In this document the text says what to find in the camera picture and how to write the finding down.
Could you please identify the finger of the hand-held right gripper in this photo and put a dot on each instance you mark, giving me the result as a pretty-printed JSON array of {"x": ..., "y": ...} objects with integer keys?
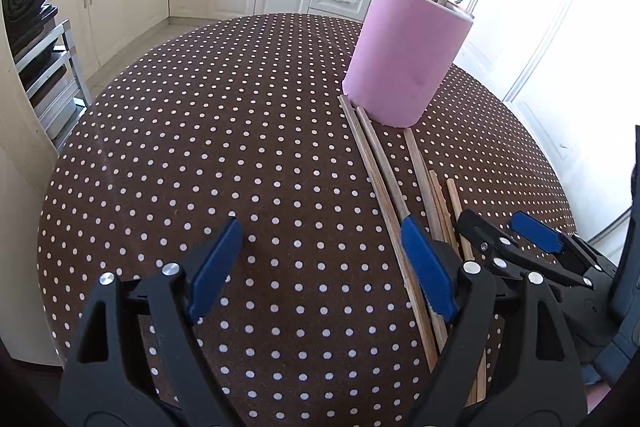
[
  {"x": 487, "y": 242},
  {"x": 537, "y": 232}
]

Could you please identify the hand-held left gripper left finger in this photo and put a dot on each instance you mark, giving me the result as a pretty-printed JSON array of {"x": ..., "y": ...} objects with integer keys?
[{"x": 215, "y": 262}]

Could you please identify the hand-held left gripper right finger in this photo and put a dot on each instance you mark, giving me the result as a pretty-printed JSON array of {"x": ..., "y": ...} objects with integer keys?
[{"x": 430, "y": 267}]

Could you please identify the pink utensil holder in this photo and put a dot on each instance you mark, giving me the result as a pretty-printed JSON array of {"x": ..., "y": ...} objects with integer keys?
[{"x": 405, "y": 52}]

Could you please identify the brown polka dot tablecloth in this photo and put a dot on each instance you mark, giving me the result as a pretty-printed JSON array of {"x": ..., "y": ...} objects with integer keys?
[{"x": 225, "y": 147}]

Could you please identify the white door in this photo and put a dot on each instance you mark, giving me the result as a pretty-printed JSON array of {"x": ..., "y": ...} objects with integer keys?
[{"x": 560, "y": 57}]

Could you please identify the metal storage rack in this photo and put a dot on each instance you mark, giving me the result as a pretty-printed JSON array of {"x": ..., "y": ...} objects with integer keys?
[{"x": 50, "y": 77}]

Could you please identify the cream door frame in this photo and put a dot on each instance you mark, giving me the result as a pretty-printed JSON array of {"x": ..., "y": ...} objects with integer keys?
[{"x": 20, "y": 207}]

